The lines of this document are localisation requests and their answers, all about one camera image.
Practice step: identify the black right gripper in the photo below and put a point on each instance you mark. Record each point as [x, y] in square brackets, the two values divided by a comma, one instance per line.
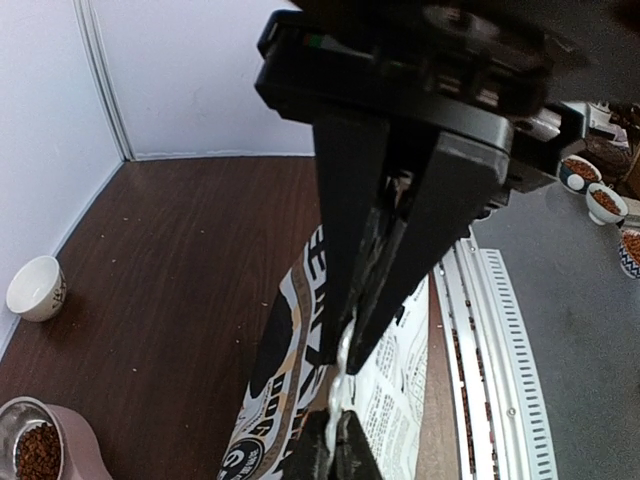
[387, 148]

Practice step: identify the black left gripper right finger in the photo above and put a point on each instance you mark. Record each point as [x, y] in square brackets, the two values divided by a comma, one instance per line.
[353, 459]

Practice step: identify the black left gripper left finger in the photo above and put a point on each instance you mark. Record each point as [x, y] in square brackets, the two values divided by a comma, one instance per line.
[310, 458]

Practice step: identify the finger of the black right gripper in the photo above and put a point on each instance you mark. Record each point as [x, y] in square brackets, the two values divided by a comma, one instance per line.
[350, 152]
[460, 178]

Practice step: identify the pet food bag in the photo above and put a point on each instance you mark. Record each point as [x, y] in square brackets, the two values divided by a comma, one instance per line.
[289, 380]

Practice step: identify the pink double pet feeder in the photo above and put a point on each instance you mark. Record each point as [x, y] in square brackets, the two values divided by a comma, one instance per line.
[81, 457]

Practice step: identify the blue patterned bowl outside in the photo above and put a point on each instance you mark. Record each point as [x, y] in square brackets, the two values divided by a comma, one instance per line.
[576, 174]

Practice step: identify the white kibble bowl outside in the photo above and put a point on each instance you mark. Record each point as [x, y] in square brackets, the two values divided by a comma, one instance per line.
[604, 205]

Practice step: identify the blue striped bowl outside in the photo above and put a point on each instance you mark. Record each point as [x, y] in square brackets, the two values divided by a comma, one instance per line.
[629, 254]

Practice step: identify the brown kibble pellets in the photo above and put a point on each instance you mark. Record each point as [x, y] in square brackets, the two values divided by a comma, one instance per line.
[39, 454]

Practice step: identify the rear steel feeder bowl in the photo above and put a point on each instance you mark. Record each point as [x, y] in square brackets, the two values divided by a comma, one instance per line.
[18, 416]

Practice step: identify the white floral ceramic bowl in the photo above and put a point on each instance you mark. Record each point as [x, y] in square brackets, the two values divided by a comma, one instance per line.
[38, 290]

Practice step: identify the front aluminium rail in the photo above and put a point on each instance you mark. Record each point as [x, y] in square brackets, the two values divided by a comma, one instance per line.
[500, 414]

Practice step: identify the right aluminium frame post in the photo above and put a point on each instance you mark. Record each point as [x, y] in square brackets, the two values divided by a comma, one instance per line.
[92, 40]

